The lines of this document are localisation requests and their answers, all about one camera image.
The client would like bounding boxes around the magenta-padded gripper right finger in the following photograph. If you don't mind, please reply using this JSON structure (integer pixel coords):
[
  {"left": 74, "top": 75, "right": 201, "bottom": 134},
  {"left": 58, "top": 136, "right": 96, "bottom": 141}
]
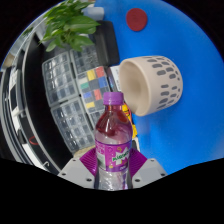
[{"left": 126, "top": 148, "right": 168, "bottom": 190}]

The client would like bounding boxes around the black box with white label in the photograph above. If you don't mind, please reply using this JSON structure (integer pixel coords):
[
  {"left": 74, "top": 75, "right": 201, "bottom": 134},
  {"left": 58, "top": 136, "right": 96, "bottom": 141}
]
[{"left": 105, "top": 64, "right": 124, "bottom": 95}]

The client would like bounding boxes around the beige patterned mug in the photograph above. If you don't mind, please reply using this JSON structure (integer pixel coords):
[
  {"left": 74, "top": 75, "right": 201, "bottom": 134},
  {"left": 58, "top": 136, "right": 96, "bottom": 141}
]
[{"left": 118, "top": 55, "right": 184, "bottom": 117}]

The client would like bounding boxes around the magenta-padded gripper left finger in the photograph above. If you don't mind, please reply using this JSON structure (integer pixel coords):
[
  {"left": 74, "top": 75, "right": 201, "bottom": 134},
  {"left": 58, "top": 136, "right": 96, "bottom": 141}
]
[{"left": 57, "top": 148, "right": 100, "bottom": 190}]

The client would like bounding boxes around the large green potted plant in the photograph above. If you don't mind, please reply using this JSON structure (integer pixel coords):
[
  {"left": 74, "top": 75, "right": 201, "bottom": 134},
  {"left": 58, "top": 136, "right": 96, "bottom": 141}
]
[{"left": 39, "top": 0, "right": 105, "bottom": 53}]

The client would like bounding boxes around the wide grey small-drawer cabinet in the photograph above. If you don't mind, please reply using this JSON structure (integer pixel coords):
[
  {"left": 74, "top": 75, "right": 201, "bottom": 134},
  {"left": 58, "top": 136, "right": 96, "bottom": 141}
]
[{"left": 70, "top": 44, "right": 101, "bottom": 73}]

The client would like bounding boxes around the purple-capped clear drink bottle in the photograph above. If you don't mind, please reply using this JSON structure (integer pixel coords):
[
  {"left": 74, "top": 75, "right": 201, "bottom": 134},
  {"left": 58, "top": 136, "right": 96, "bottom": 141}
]
[{"left": 94, "top": 91, "right": 133, "bottom": 192}]

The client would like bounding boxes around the flat round red coaster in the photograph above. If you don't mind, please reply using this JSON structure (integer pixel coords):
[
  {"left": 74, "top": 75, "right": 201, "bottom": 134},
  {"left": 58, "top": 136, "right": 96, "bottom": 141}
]
[{"left": 125, "top": 7, "right": 149, "bottom": 32}]

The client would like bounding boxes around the black pouch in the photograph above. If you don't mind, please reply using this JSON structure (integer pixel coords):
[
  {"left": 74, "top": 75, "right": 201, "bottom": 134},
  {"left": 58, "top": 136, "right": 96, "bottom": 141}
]
[{"left": 94, "top": 20, "right": 120, "bottom": 67}]

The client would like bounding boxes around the clear box with coloured parts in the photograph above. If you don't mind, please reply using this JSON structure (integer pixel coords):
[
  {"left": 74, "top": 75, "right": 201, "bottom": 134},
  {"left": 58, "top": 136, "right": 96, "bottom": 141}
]
[{"left": 75, "top": 65, "right": 114, "bottom": 114}]

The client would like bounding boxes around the yellow multimeter with red leads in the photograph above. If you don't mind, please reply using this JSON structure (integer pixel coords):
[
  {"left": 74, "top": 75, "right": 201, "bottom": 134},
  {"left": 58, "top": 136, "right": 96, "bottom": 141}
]
[{"left": 121, "top": 102, "right": 138, "bottom": 139}]

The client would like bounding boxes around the dark shelf unit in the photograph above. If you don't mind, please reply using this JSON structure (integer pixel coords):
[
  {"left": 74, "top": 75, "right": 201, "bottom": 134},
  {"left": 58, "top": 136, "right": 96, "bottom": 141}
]
[{"left": 0, "top": 29, "right": 73, "bottom": 174}]

